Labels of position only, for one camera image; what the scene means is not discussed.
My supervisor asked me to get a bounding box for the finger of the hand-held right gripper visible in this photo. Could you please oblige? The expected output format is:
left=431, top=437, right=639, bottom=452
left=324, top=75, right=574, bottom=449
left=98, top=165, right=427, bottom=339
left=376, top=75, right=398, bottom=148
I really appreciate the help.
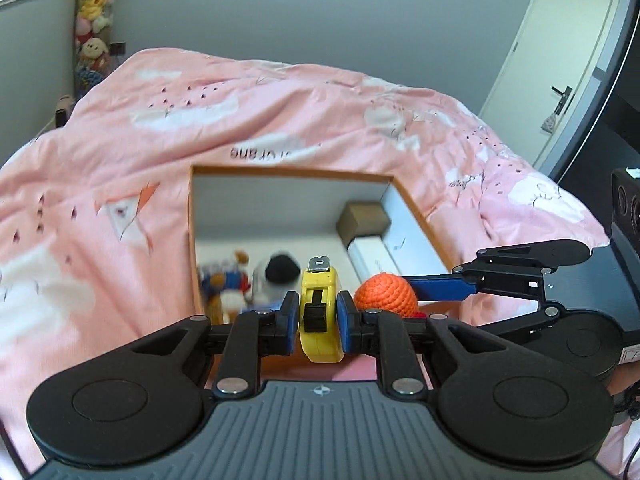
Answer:
left=402, top=239, right=592, bottom=306
left=472, top=304, right=563, bottom=348

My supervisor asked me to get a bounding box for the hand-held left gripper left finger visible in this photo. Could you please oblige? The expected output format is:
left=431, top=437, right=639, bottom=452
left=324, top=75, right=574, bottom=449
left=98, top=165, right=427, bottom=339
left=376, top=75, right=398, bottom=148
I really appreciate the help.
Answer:
left=131, top=291, right=302, bottom=397

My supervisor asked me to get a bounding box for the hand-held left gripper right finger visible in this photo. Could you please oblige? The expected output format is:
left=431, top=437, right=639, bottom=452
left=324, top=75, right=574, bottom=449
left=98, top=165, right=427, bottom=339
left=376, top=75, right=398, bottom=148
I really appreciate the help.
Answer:
left=335, top=291, right=503, bottom=397

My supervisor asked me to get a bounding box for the yellow tape measure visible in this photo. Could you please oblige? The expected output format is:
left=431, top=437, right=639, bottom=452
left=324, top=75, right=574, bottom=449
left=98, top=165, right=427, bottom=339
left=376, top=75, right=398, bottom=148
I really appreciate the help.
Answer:
left=298, top=256, right=347, bottom=364

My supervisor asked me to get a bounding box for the orange crochet ball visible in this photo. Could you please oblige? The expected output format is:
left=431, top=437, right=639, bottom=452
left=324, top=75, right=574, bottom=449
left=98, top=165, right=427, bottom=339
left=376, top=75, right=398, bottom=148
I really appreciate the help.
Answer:
left=354, top=272, right=419, bottom=319

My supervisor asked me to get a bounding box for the white oblong box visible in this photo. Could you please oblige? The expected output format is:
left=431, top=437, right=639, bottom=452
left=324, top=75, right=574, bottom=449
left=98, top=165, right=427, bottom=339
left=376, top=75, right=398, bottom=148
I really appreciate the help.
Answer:
left=346, top=236, right=401, bottom=286

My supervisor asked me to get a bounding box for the small blue and brown plush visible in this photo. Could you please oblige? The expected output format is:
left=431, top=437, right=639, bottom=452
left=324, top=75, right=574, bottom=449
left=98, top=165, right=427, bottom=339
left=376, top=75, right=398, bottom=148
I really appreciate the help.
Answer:
left=197, top=250, right=252, bottom=326

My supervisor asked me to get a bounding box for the small brown box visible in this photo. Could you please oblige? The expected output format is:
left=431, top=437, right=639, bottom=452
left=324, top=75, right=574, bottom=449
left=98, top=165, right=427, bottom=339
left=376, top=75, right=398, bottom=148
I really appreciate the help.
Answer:
left=336, top=201, right=392, bottom=247

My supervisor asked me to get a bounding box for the orange cardboard box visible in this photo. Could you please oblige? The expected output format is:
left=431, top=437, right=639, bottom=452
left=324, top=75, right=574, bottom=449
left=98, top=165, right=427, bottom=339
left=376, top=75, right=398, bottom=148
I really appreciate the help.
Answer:
left=188, top=162, right=453, bottom=386

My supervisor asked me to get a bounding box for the black speaker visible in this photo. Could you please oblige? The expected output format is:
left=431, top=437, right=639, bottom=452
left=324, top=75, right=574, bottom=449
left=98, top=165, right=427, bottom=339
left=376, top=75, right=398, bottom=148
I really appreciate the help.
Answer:
left=610, top=166, right=640, bottom=241

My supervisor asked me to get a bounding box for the pink printed blanket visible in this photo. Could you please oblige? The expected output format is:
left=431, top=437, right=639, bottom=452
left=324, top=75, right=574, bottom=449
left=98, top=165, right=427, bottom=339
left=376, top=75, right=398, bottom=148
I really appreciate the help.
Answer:
left=0, top=47, right=613, bottom=480

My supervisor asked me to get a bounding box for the black cabinet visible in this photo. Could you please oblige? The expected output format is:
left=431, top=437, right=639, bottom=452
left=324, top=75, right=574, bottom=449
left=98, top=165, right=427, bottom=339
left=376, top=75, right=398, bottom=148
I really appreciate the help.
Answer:
left=557, top=5, right=640, bottom=321

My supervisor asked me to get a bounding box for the white door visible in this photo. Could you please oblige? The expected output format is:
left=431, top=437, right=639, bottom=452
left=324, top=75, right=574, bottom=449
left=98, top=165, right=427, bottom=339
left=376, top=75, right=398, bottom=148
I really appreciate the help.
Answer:
left=477, top=0, right=628, bottom=167

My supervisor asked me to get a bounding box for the tube of plush toys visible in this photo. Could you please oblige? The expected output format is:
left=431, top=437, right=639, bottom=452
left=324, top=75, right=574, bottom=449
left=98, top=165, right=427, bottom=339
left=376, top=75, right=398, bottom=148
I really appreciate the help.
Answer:
left=74, top=0, right=123, bottom=98

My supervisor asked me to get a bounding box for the black door handle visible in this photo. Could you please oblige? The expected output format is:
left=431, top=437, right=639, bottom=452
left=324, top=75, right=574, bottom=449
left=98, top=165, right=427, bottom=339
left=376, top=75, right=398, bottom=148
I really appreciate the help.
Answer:
left=551, top=85, right=574, bottom=116

